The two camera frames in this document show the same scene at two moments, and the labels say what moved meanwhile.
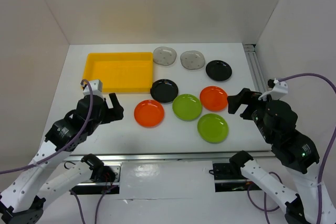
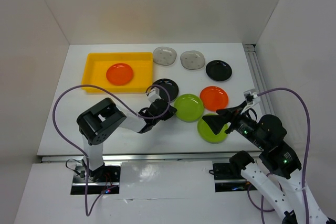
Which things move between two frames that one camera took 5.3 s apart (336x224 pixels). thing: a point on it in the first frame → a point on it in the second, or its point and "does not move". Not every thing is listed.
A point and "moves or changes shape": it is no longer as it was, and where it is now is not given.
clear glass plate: [193, 60] does not move
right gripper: [245, 96] → [215, 122]
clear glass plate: [164, 55] does not move
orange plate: [213, 98] does not move
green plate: [212, 128] does not move
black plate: [164, 91] does not move
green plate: [187, 107] does not move
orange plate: [149, 114] moves or changes shape
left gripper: [114, 114] → [170, 112]
